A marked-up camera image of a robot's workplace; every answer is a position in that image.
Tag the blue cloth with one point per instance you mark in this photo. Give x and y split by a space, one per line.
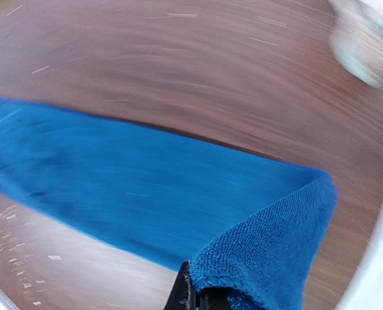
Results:
245 223

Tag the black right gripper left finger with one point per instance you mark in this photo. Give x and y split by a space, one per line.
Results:
183 294

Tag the white printed mug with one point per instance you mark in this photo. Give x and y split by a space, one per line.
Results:
357 39

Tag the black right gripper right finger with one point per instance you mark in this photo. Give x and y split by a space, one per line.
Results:
214 298

